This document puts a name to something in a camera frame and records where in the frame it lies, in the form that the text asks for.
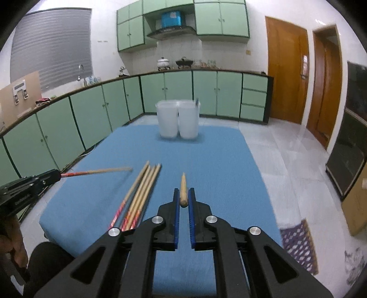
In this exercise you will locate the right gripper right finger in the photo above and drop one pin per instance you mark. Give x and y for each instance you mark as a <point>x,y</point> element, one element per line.
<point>201,237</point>

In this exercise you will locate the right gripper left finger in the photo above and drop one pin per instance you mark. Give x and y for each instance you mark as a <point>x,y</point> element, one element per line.
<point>167,237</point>

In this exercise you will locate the plain bamboo chopstick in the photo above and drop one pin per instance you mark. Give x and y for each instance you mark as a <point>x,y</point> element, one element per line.
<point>184,202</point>

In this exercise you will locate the bamboo chopstick red pattern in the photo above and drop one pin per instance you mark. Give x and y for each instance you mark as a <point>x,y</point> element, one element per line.
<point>143,186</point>

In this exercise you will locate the light wooden chopstick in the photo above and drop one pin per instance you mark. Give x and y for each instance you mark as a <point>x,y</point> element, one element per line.
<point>128,195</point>

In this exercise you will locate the bamboo chopstick red end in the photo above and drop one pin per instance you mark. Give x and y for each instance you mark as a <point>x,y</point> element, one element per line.
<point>97,171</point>

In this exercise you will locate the bamboo chopstick orange band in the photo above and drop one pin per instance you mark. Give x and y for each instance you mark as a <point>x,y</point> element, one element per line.
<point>126,224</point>

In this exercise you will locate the green lower kitchen cabinets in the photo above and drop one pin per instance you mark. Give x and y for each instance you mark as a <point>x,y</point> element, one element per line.
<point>56,133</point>

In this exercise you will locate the chrome kitchen faucet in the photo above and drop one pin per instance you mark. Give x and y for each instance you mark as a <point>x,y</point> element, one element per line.
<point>81,77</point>

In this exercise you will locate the person's left hand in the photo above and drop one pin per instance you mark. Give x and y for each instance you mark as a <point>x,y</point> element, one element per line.
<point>12,240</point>

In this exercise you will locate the blue table cloth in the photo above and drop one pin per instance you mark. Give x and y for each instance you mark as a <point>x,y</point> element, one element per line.
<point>218,164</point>

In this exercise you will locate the patterned floor mat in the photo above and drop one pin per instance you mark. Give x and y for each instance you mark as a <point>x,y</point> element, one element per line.
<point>298,242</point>

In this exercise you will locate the white double utensil holder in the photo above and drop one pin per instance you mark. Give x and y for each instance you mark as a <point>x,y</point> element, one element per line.
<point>178,118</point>

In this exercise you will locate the cardboard box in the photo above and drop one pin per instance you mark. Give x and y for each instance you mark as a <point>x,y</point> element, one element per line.
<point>354,205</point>

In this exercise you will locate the metal kettle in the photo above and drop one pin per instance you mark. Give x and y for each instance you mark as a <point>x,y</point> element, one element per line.
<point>123,72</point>

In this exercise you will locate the grey window blind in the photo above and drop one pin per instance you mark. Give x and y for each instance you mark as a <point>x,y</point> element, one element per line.
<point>53,42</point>

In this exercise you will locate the white cooking pot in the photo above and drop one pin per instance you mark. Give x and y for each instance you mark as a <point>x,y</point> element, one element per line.
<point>163,64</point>

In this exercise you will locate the black cabinet at right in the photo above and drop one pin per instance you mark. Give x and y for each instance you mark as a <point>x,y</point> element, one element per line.
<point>348,156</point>

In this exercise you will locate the black wok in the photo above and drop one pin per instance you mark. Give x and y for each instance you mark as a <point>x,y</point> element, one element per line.
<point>184,63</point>

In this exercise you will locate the black range hood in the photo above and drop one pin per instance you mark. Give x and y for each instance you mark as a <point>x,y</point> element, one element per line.
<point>171,32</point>

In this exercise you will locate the brown wooden door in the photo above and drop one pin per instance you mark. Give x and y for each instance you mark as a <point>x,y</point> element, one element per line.
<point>288,64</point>

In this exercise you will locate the blue box on hood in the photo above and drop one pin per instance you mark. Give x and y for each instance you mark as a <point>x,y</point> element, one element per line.
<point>172,18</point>

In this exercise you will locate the green upper cabinets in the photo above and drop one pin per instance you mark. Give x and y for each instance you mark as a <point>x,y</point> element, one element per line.
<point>211,20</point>

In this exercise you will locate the cardboard board with bracket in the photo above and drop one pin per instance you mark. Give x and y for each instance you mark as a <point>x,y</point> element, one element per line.
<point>19,97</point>

